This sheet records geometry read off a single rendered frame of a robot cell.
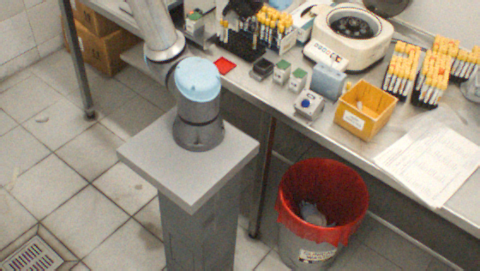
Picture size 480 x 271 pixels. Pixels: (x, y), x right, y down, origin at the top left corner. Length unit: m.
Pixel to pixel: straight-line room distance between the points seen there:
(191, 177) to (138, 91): 1.67
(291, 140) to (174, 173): 1.08
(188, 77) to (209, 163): 0.25
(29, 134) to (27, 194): 0.40
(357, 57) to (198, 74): 0.65
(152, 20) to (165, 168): 0.39
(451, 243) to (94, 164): 1.71
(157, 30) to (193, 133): 0.29
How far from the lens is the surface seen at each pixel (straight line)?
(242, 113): 2.39
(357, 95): 1.61
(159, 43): 1.28
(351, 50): 1.68
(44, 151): 2.70
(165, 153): 1.36
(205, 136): 1.33
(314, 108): 1.49
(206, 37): 1.76
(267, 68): 1.65
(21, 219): 2.47
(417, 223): 2.17
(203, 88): 1.22
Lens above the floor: 1.95
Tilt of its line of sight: 47 degrees down
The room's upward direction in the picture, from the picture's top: 4 degrees clockwise
